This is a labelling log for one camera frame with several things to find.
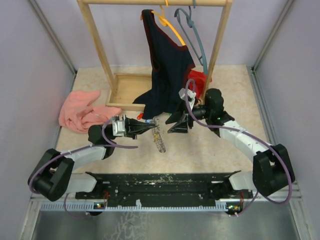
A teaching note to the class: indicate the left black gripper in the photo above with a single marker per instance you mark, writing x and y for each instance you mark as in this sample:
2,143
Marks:
133,127

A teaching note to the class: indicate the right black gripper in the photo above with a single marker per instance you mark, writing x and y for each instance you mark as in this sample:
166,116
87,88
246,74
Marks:
182,123

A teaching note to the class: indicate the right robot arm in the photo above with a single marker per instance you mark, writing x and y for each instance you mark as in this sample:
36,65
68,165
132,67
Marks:
271,165

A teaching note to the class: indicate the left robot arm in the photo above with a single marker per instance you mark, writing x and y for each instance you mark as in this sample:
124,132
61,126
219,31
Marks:
54,174

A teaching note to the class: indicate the red key tag left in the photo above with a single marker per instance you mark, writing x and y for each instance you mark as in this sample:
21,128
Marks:
140,116

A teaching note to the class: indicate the wooden clothes rack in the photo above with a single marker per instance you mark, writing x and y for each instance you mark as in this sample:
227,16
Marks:
124,87

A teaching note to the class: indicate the red cloth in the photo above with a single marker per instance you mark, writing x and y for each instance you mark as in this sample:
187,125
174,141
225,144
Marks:
200,80

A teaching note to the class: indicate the dark navy vest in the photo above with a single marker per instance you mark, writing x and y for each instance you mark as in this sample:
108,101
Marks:
171,65

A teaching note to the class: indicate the pink cloth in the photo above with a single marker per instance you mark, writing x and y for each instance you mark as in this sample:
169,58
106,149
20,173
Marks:
78,113

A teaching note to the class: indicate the yellow hanger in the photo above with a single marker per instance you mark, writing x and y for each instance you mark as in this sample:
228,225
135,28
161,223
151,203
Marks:
164,22

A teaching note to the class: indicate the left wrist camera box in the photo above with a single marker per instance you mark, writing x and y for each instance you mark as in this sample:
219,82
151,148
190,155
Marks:
118,127

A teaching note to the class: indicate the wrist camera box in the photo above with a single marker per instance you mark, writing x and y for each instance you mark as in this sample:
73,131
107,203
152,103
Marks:
118,127
191,95

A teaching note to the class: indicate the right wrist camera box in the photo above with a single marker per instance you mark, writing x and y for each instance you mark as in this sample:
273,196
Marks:
191,95

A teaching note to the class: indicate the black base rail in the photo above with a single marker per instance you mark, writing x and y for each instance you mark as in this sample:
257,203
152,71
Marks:
163,189

